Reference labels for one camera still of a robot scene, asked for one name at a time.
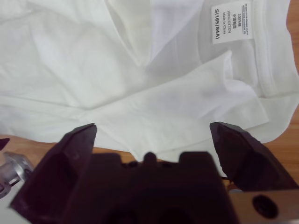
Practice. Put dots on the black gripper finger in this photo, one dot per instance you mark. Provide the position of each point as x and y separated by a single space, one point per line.
3 142
58 168
247 163

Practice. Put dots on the white neck label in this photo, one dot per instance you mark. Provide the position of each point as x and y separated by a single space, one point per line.
230 23

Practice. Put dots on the white t-shirt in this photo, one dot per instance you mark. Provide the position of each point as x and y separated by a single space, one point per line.
93 70

